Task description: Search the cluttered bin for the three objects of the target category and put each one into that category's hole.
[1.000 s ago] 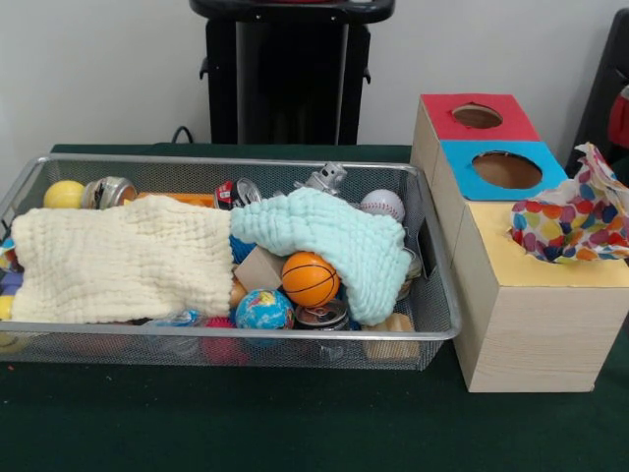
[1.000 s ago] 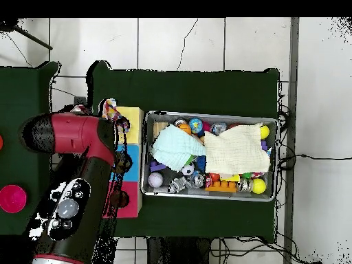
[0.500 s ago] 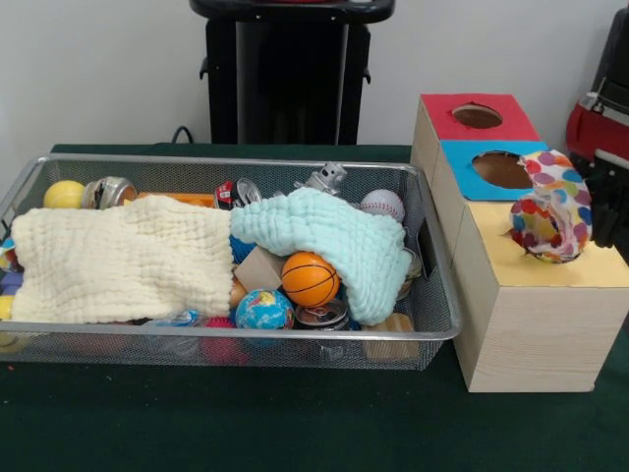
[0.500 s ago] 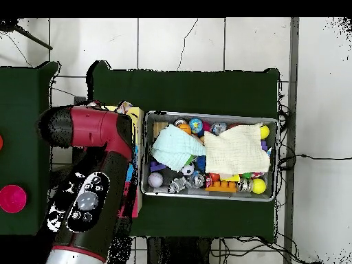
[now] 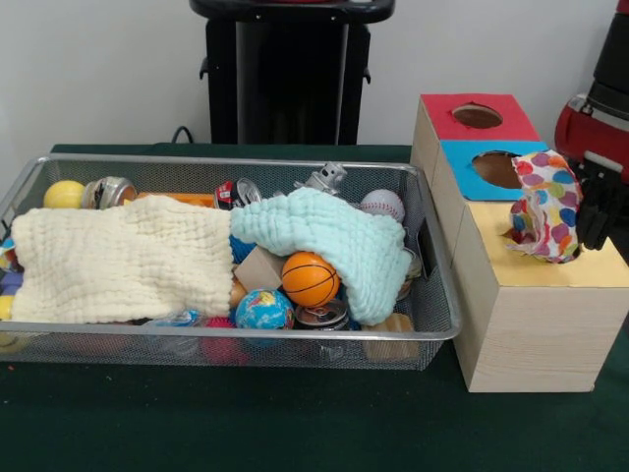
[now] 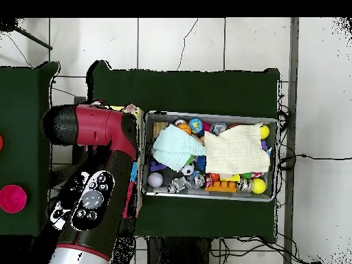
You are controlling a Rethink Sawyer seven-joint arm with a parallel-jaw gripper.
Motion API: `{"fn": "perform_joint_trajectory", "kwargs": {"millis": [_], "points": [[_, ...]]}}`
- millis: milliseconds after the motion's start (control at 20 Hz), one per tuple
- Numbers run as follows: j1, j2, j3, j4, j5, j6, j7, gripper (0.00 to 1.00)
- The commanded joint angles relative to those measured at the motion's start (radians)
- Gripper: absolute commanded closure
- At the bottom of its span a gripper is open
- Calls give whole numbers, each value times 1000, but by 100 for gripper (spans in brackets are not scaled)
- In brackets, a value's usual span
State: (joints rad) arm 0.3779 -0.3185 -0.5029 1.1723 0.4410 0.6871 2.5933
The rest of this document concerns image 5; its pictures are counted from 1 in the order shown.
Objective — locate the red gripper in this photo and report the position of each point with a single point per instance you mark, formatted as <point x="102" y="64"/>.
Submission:
<point x="595" y="133"/>

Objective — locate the multicoloured patterned cloth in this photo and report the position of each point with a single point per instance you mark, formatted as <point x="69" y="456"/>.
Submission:
<point x="550" y="206"/>

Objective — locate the wooden box with three holes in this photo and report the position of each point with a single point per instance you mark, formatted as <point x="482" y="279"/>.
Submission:
<point x="531" y="324"/>

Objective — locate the shallow clear mesh bin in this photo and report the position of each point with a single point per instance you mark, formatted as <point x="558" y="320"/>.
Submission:
<point x="197" y="349"/>

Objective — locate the white baseball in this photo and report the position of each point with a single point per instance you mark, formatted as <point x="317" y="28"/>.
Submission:
<point x="383" y="205"/>

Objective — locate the mint waffle cloth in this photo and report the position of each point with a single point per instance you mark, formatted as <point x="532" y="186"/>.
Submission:
<point x="344" y="236"/>

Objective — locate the grey toy robot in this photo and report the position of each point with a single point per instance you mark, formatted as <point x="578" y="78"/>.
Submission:
<point x="324" y="179"/>

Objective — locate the orange toy basketball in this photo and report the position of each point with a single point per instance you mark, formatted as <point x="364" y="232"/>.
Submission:
<point x="311" y="280"/>

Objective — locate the flattened silver can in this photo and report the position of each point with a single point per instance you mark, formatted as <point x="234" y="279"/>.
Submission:
<point x="322" y="317"/>

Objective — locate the plain wooden block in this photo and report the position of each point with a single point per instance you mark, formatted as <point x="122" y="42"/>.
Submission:
<point x="257" y="270"/>

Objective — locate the blue globe ball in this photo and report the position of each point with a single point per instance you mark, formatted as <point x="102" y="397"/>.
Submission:
<point x="263" y="311"/>

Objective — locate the crushed silver drink can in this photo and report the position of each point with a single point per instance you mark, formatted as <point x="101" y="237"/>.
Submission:
<point x="110" y="193"/>

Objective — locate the cream waffle cloth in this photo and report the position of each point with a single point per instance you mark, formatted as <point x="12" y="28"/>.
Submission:
<point x="108" y="261"/>

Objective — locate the yellow ball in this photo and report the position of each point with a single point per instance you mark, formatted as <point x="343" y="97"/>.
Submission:
<point x="64" y="195"/>

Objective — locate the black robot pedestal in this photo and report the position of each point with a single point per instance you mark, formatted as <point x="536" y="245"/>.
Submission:
<point x="285" y="79"/>

